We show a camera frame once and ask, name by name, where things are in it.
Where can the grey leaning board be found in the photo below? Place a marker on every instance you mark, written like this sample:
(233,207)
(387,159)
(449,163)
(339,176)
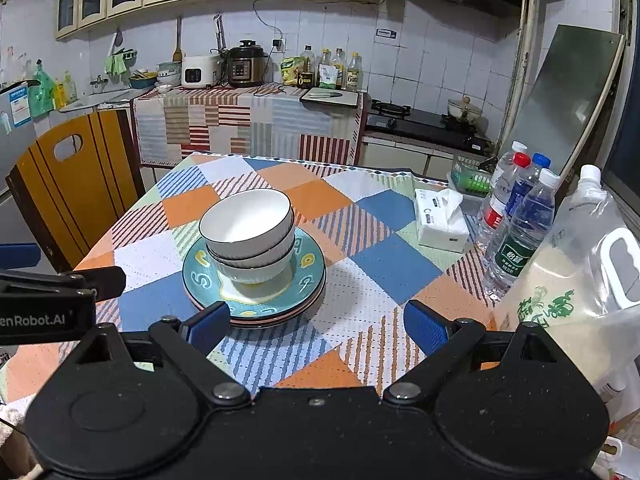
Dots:
(570,100)

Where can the blue fried egg plate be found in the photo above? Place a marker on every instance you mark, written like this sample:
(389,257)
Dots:
(200,275)

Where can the blue basin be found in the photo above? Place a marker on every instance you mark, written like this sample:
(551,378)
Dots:
(142,81)

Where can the dark pressure cooker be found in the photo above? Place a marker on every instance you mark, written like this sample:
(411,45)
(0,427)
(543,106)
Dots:
(246,65)

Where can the condiment bottle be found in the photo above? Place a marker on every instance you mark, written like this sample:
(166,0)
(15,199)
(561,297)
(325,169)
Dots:
(340,67)
(325,62)
(354,72)

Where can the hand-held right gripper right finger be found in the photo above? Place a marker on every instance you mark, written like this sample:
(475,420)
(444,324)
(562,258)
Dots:
(425,325)

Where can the striped patchwork counter cloth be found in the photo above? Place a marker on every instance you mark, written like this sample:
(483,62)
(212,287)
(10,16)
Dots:
(240,125)

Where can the white ribbed bowl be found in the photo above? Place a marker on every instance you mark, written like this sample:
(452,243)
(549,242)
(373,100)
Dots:
(245,215)
(255,276)
(250,263)

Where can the blue white wall sticker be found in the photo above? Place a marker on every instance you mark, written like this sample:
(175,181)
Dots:
(386,34)

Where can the sink faucet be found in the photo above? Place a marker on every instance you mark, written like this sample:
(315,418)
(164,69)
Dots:
(98,83)

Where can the white cutting board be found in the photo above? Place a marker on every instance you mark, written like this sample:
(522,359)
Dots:
(345,99)

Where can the white base cabinet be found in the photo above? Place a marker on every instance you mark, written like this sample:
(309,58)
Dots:
(395,152)

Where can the cream cooking pot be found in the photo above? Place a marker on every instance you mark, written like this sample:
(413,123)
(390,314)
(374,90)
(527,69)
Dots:
(464,109)

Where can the checkered tablecloth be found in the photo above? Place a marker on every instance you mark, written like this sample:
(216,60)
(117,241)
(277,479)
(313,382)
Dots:
(380,260)

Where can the wooden spatula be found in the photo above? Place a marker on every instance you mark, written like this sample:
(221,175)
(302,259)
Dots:
(178,52)

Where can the wooden chair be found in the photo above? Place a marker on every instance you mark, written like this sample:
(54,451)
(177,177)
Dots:
(65,190)

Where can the white rice cooker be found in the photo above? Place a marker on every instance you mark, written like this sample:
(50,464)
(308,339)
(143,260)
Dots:
(199,74)

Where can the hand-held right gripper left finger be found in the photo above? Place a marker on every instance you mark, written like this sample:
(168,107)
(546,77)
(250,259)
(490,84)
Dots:
(210,329)

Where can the red label water bottle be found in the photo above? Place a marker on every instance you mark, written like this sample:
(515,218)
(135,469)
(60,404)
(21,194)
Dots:
(495,215)

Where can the kitchen knife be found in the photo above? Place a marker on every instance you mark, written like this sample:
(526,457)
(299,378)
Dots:
(325,94)

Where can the green hanging cloth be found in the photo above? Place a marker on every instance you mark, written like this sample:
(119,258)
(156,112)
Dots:
(116,64)

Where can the wall power outlet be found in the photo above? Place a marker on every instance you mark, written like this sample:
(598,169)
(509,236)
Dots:
(279,45)

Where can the black gas stove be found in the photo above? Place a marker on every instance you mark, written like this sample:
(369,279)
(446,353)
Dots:
(425,125)

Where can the green plastic basket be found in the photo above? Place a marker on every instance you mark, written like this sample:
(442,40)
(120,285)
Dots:
(470,177)

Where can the stack of dishes by sink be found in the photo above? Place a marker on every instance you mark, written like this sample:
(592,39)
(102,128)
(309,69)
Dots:
(169,74)

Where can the white tissue pack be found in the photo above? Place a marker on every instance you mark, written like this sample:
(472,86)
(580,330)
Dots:
(440,225)

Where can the green label water bottle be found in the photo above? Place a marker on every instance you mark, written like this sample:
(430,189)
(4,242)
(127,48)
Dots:
(520,245)

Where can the clear rice bag with spout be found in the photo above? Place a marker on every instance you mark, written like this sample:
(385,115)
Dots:
(560,270)

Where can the blue label water bottle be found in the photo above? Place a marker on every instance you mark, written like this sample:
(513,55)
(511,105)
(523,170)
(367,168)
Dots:
(522,192)

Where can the white cap water bottle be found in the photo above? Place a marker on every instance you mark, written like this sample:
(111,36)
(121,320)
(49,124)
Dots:
(502,170)

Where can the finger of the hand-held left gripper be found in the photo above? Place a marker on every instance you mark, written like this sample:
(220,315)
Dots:
(75,282)
(17,256)

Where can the dark sauce bottle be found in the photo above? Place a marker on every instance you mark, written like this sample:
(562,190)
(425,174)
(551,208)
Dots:
(306,70)

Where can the hanging ladle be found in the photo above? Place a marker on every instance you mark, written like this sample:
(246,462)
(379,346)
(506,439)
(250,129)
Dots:
(115,42)

